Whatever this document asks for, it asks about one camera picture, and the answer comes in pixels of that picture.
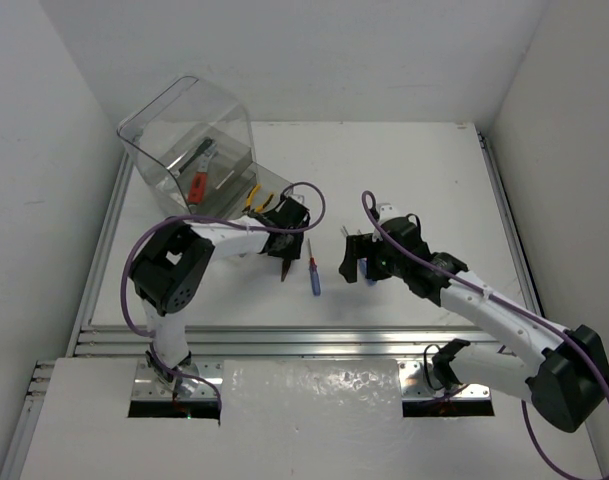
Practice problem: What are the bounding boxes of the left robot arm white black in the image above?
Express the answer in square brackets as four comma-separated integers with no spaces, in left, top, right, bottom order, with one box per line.
[128,196,310,383]

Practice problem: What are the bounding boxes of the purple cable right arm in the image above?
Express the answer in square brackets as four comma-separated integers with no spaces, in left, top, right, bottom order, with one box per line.
[360,189,609,478]

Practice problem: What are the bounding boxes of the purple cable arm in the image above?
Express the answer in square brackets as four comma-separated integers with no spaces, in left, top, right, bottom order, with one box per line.
[120,181,327,406]
[360,189,609,478]

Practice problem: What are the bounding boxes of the aluminium frame rail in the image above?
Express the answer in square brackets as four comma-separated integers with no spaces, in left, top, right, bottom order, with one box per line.
[2,123,552,479]

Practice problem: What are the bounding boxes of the red handled adjustable wrench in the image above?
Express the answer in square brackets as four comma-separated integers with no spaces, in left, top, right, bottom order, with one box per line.
[188,153,218,205]

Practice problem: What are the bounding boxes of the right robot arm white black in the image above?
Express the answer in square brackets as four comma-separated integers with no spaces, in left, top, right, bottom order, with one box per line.
[339,216,609,433]

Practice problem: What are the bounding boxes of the clear plastic pull-out drawer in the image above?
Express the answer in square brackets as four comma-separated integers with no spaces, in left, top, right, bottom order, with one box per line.
[198,164,292,219]

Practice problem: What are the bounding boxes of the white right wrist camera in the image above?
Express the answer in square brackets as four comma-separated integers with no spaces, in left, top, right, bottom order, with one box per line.
[377,203,401,224]

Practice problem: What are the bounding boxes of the black handled adjustable wrench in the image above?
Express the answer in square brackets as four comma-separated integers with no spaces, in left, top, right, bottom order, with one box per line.
[173,137,217,177]

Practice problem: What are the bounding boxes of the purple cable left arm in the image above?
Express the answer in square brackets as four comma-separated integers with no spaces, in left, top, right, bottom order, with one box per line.
[120,181,327,406]

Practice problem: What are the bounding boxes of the yellow black needle-nose pliers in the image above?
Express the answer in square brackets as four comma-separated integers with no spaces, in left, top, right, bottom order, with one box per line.
[280,259,292,282]

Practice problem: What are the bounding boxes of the clear stacked plastic container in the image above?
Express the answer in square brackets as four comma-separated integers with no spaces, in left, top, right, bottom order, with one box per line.
[115,74,261,232]

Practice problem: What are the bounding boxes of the yellow black long-nose pliers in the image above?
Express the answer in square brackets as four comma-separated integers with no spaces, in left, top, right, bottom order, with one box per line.
[242,184,275,215]

